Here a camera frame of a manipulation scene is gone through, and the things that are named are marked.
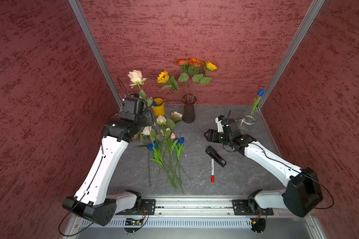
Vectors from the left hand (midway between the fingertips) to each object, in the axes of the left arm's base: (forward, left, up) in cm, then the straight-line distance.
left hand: (146, 119), depth 70 cm
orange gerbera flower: (+33, -18, +2) cm, 38 cm away
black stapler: (-5, -38, -28) cm, 47 cm away
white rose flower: (+20, -2, -26) cm, 33 cm away
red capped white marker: (-16, -35, -32) cm, 50 cm away
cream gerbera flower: (+25, -12, -26) cm, 38 cm away
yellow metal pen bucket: (+30, +1, -22) cm, 37 cm away
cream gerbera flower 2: (+11, +7, -25) cm, 28 cm away
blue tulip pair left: (+1, +3, -28) cm, 28 cm away
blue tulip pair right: (+6, -16, -30) cm, 35 cm away
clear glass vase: (+17, -61, -18) cm, 66 cm away
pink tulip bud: (+10, -11, -30) cm, 33 cm away
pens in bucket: (+30, +3, -19) cm, 36 cm away
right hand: (+1, -32, -17) cm, 36 cm away
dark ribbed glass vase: (+24, -21, -22) cm, 39 cm away
